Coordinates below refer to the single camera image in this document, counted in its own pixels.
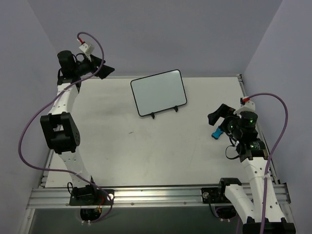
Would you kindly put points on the blue bone-shaped eraser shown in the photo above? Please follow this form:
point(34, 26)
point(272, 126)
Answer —
point(215, 135)

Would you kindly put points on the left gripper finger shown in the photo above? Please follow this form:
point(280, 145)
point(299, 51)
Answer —
point(105, 71)
point(97, 62)

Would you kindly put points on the aluminium front rail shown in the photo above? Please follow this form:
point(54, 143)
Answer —
point(155, 196)

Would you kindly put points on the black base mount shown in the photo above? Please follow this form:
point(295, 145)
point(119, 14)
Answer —
point(87, 196)
point(213, 195)

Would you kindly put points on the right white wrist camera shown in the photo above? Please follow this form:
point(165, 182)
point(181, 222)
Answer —
point(246, 105)

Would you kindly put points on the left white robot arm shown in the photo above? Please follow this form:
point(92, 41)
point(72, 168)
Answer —
point(59, 129)

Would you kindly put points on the wire whiteboard stand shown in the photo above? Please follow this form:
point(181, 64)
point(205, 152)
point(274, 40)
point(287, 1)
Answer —
point(165, 112)

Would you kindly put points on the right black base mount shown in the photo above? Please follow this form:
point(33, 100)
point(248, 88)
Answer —
point(213, 195)

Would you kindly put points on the small black-framed whiteboard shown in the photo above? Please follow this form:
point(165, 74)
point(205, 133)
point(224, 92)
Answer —
point(159, 92)

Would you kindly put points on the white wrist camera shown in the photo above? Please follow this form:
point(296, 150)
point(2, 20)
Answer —
point(246, 105)
point(86, 47)

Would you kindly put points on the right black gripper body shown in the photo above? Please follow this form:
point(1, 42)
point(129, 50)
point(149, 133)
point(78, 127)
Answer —
point(224, 117)

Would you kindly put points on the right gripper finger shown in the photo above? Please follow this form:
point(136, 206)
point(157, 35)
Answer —
point(220, 129)
point(222, 111)

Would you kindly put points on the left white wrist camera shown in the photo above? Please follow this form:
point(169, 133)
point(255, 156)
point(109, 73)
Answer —
point(86, 47)

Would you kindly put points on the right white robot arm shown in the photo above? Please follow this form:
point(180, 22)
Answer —
point(262, 213)

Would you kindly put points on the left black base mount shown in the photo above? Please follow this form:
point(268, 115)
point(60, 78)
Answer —
point(87, 196)

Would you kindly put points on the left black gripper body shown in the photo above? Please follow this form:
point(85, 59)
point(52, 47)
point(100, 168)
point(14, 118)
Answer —
point(96, 65)

